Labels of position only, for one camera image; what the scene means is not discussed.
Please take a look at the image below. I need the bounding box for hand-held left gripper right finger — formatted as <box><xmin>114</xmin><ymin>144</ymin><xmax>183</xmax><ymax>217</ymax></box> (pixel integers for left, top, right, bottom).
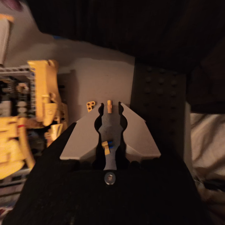
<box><xmin>118</xmin><ymin>102</ymin><xmax>161</xmax><ymax>167</ymax></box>

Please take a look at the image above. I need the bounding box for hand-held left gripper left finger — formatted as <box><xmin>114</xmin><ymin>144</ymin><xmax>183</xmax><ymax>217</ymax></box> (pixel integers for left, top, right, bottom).
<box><xmin>60</xmin><ymin>103</ymin><xmax>106</xmax><ymax>170</ymax></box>

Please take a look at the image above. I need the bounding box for yellow panel brick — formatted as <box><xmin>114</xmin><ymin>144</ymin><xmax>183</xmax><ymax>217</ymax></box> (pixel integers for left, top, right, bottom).
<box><xmin>101</xmin><ymin>140</ymin><xmax>114</xmax><ymax>155</ymax></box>

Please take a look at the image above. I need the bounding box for yellow toy brick car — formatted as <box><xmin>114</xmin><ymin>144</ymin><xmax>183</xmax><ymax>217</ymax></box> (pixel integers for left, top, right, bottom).
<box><xmin>0</xmin><ymin>59</ymin><xmax>69</xmax><ymax>180</ymax></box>

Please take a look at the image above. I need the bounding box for instruction booklet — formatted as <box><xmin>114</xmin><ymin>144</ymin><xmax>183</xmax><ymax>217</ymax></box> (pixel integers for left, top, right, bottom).
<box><xmin>0</xmin><ymin>15</ymin><xmax>15</xmax><ymax>65</ymax></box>

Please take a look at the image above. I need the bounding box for grey desk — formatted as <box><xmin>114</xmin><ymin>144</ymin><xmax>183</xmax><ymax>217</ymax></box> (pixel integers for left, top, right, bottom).
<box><xmin>0</xmin><ymin>0</ymin><xmax>136</xmax><ymax>211</ymax></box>

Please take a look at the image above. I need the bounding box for yellow angled beam brick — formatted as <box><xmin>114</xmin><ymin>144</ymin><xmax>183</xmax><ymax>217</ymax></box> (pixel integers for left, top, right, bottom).
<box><xmin>86</xmin><ymin>101</ymin><xmax>96</xmax><ymax>113</ymax></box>

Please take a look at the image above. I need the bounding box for black studded baseplate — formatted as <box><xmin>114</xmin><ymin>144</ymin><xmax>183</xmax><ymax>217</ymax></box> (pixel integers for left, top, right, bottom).
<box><xmin>131</xmin><ymin>62</ymin><xmax>187</xmax><ymax>158</ymax></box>

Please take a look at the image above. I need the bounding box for person's white sweater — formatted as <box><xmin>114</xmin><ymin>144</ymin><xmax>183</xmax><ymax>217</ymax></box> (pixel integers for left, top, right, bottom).
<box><xmin>190</xmin><ymin>112</ymin><xmax>225</xmax><ymax>202</ymax></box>

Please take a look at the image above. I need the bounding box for person's fleece-lined jacket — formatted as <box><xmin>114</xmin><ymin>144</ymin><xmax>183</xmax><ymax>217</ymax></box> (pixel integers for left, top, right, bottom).
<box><xmin>26</xmin><ymin>0</ymin><xmax>225</xmax><ymax>114</ymax></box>

